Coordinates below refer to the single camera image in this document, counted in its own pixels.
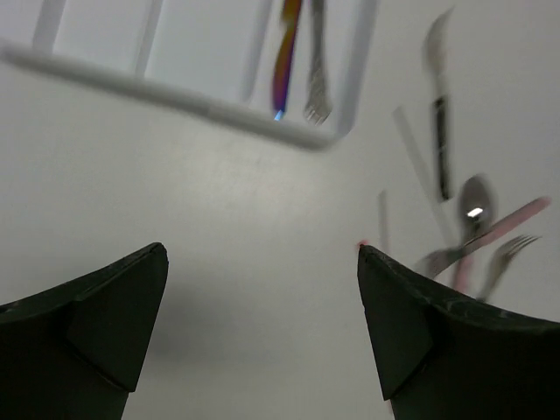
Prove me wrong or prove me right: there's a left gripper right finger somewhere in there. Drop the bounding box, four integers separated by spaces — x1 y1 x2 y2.
357 246 559 420

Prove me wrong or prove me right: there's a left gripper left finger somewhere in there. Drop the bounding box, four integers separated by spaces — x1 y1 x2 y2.
1 242 169 419

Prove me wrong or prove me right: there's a pink handled fork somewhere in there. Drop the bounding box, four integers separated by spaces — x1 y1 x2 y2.
414 197 551 279

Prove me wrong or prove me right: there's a black handled fork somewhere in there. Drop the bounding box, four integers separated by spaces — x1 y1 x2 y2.
477 234 540 302
423 6 454 202

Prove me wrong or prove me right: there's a pink handled spoon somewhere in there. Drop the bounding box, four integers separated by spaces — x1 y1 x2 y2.
451 174 496 294

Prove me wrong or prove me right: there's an ornate silver knife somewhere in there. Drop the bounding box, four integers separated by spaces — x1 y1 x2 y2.
304 0 333 125

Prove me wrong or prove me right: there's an iridescent rainbow knife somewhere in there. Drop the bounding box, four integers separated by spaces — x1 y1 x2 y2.
271 0 303 121

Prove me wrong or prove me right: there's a white chopstick left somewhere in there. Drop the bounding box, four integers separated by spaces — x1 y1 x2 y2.
378 190 389 254

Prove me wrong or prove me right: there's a white chopstick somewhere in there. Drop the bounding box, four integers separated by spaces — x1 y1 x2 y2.
378 190 389 254
392 106 455 245

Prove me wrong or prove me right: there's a white chopstick upper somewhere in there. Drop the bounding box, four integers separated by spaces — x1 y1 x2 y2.
392 106 455 245

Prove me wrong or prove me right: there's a white divided cutlery tray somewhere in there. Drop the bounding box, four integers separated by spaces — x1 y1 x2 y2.
1 1 377 149

